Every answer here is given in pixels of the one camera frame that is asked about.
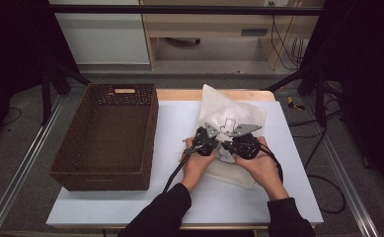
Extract white cabinet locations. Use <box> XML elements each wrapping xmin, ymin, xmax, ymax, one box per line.
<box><xmin>48</xmin><ymin>0</ymin><xmax>151</xmax><ymax>65</ymax></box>

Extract yellow cable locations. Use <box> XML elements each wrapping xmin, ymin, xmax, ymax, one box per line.
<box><xmin>271</xmin><ymin>0</ymin><xmax>303</xmax><ymax>68</ymax></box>

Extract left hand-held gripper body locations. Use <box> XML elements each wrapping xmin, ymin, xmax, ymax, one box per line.
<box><xmin>183</xmin><ymin>121</ymin><xmax>221</xmax><ymax>158</ymax></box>

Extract hanging black cables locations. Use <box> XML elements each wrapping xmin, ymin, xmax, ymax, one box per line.
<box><xmin>269</xmin><ymin>1</ymin><xmax>307</xmax><ymax>71</ymax></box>

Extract person's right hand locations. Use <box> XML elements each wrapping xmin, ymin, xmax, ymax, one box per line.
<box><xmin>232</xmin><ymin>135</ymin><xmax>290</xmax><ymax>201</ymax></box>

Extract white board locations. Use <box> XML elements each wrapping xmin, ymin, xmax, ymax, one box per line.
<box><xmin>45</xmin><ymin>100</ymin><xmax>325</xmax><ymax>228</ymax></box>

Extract black stand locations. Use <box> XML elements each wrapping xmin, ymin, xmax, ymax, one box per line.
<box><xmin>264</xmin><ymin>62</ymin><xmax>346</xmax><ymax>128</ymax></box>
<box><xmin>40</xmin><ymin>62</ymin><xmax>93</xmax><ymax>126</ymax></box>

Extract light wooden desk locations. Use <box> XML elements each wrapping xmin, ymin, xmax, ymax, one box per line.
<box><xmin>139</xmin><ymin>0</ymin><xmax>326</xmax><ymax>71</ymax></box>

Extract yellow and black tool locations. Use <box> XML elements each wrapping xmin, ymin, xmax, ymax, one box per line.
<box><xmin>286</xmin><ymin>96</ymin><xmax>306</xmax><ymax>112</ymax></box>

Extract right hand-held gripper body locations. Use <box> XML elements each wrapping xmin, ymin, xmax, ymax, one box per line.
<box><xmin>231</xmin><ymin>122</ymin><xmax>264</xmax><ymax>161</ymax></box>

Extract black curtain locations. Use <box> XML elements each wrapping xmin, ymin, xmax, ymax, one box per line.
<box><xmin>302</xmin><ymin>0</ymin><xmax>384</xmax><ymax>194</ymax></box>
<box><xmin>0</xmin><ymin>0</ymin><xmax>81</xmax><ymax>147</ymax></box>

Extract cream drawstring bag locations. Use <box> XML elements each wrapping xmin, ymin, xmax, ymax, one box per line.
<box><xmin>192</xmin><ymin>83</ymin><xmax>268</xmax><ymax>190</ymax></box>

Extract brown woven basket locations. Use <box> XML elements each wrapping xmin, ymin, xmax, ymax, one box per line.
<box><xmin>48</xmin><ymin>82</ymin><xmax>159</xmax><ymax>192</ymax></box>

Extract person's left hand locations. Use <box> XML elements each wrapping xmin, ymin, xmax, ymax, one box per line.
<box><xmin>179</xmin><ymin>136</ymin><xmax>219</xmax><ymax>193</ymax></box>

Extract hand-held gripper cable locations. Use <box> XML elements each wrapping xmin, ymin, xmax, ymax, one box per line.
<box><xmin>161</xmin><ymin>144</ymin><xmax>200</xmax><ymax>195</ymax></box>
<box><xmin>259</xmin><ymin>141</ymin><xmax>285</xmax><ymax>184</ymax></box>

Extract aluminium rail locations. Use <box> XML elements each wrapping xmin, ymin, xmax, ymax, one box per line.
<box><xmin>300</xmin><ymin>98</ymin><xmax>382</xmax><ymax>237</ymax></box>
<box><xmin>0</xmin><ymin>95</ymin><xmax>66</xmax><ymax>237</ymax></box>

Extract right hand-held gripper cable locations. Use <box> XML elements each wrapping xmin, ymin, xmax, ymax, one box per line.
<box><xmin>259</xmin><ymin>141</ymin><xmax>285</xmax><ymax>184</ymax></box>

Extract thin black floor cable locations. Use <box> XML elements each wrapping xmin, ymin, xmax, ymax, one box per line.
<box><xmin>1</xmin><ymin>107</ymin><xmax>23</xmax><ymax>126</ymax></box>

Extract black horizontal bar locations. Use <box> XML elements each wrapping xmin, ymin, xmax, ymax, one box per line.
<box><xmin>47</xmin><ymin>4</ymin><xmax>326</xmax><ymax>17</ymax></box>

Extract left hand-held gripper cable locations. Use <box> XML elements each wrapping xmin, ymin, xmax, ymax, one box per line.
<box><xmin>161</xmin><ymin>144</ymin><xmax>200</xmax><ymax>195</ymax></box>

